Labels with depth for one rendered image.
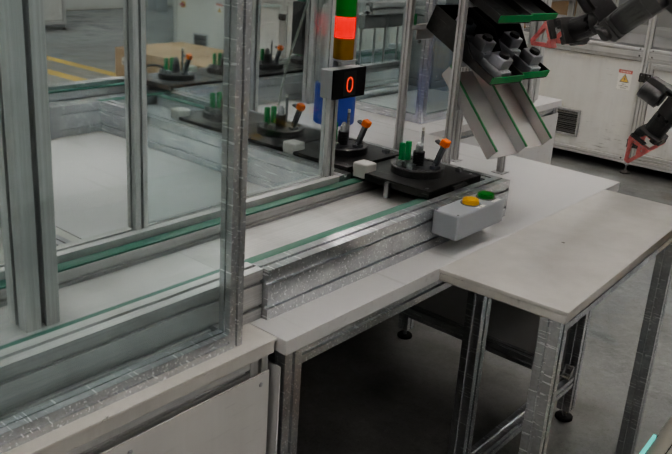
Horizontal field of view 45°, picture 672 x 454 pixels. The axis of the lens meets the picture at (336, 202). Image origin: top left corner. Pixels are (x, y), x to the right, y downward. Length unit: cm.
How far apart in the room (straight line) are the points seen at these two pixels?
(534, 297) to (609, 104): 452
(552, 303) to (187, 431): 78
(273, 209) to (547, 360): 68
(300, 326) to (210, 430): 25
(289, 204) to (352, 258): 29
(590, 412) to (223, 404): 187
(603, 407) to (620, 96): 342
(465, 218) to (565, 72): 448
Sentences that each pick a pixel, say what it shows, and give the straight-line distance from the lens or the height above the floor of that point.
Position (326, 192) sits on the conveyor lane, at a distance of 197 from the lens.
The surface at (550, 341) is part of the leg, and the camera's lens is 175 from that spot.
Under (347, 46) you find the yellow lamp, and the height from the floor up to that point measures 129.
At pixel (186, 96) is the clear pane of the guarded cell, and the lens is 121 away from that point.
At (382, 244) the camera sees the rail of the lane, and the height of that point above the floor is 92.
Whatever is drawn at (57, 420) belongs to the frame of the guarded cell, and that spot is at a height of 87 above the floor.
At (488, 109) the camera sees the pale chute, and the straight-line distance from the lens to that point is 234.
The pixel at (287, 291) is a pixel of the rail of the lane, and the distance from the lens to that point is 153.
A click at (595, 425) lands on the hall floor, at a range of 300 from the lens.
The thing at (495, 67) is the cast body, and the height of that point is 123.
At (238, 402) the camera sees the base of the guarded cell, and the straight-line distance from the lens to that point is 146.
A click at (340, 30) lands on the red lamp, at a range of 193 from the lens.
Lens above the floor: 156
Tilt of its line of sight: 19 degrees down
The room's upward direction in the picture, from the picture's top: 4 degrees clockwise
